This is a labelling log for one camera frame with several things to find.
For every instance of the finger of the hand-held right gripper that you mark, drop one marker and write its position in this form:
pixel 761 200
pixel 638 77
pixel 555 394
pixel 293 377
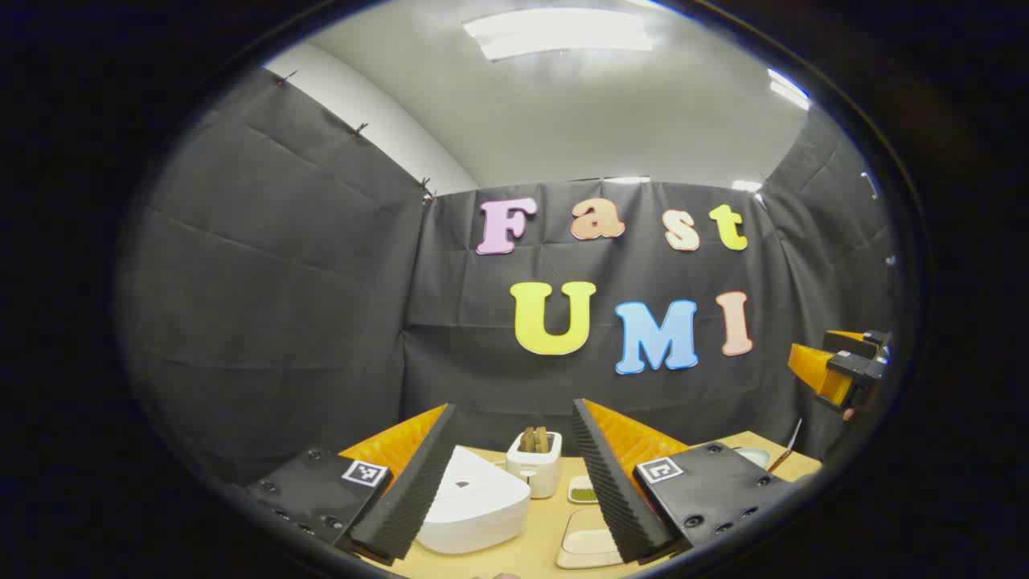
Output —
pixel 860 342
pixel 820 371

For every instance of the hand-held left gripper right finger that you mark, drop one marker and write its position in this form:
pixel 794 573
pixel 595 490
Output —
pixel 607 490

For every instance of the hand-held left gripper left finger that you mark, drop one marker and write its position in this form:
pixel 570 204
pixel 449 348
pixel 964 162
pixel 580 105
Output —
pixel 410 498

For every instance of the white rice cooker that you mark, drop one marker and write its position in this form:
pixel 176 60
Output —
pixel 474 507

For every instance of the white divided bean dish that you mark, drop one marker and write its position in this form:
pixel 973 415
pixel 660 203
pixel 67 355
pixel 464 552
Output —
pixel 583 490

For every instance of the beige rectangular dish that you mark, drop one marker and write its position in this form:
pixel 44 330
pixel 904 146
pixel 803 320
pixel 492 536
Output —
pixel 587 540

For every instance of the white toaster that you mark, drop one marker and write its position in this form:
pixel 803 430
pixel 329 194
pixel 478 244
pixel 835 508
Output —
pixel 537 474

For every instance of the brown toast slice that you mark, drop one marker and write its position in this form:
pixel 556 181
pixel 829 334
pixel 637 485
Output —
pixel 543 440
pixel 527 440

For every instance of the pale green plate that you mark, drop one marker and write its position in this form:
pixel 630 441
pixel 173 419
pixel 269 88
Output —
pixel 753 457

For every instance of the small ceiling light panel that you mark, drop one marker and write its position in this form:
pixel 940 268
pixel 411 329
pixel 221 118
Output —
pixel 789 88

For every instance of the large ceiling light panel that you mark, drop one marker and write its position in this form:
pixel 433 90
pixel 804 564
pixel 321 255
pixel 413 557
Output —
pixel 559 32

